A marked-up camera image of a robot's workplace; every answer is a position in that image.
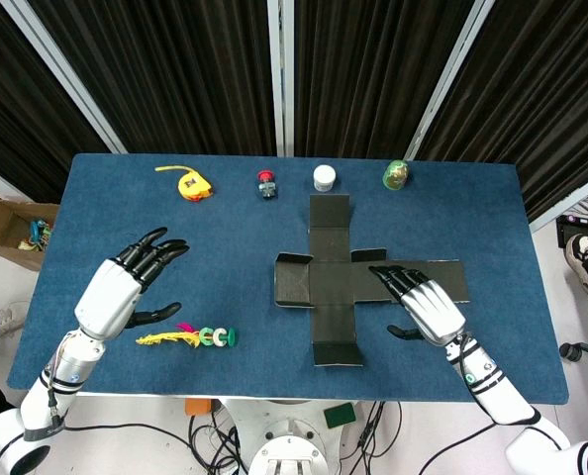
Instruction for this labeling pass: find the blue table mat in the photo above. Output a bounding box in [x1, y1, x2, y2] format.
[6, 151, 570, 405]

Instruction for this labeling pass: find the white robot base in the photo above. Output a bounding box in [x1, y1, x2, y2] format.
[222, 398, 359, 475]

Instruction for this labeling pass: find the colourful toys bundle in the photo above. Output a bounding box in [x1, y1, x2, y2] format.
[17, 219, 53, 253]

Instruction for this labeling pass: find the green block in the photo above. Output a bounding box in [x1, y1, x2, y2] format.
[323, 402, 357, 429]

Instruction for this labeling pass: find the green painted nesting doll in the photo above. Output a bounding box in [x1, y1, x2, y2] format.
[381, 158, 412, 191]

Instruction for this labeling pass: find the white partition frame post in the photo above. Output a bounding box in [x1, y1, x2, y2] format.
[405, 0, 496, 160]
[266, 0, 295, 158]
[0, 0, 128, 154]

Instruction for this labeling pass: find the black electronic device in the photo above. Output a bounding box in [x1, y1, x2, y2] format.
[555, 212, 588, 248]

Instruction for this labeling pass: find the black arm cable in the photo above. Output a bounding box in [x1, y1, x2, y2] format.
[46, 365, 191, 451]
[417, 335, 542, 475]

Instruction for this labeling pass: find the plain white shoe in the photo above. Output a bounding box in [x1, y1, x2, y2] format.
[0, 300, 31, 342]

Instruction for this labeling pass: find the black paper box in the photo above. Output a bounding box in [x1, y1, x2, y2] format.
[272, 193, 472, 369]

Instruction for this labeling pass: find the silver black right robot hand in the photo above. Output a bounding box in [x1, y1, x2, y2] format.
[368, 264, 468, 347]

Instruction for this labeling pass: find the brown cardboard box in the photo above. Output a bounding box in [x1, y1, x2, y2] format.
[0, 183, 60, 272]

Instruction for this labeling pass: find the feather shuttlecock with plastic rings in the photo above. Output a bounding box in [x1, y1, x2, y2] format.
[135, 322, 240, 349]

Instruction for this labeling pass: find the black chair caster leg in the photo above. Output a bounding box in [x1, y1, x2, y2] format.
[558, 340, 588, 365]

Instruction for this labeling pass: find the black pleated curtain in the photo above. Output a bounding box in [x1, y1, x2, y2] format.
[29, 0, 278, 157]
[293, 0, 466, 159]
[0, 0, 112, 204]
[417, 0, 588, 224]

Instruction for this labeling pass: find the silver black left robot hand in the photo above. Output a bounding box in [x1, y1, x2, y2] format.
[73, 227, 190, 342]

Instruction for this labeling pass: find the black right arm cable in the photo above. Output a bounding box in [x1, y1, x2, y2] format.
[417, 335, 542, 475]

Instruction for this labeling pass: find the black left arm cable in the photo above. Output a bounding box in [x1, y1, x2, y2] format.
[46, 365, 191, 451]

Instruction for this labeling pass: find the black floor cable bundle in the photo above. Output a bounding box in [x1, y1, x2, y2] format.
[187, 400, 249, 475]
[347, 400, 404, 475]

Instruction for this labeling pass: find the red emergency stop button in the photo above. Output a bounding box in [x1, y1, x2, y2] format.
[255, 169, 280, 201]

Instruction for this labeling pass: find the yellow tape measure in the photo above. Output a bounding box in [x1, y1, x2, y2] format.
[154, 165, 215, 203]

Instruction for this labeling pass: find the white black sneaker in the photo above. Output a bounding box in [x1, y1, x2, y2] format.
[565, 234, 588, 300]

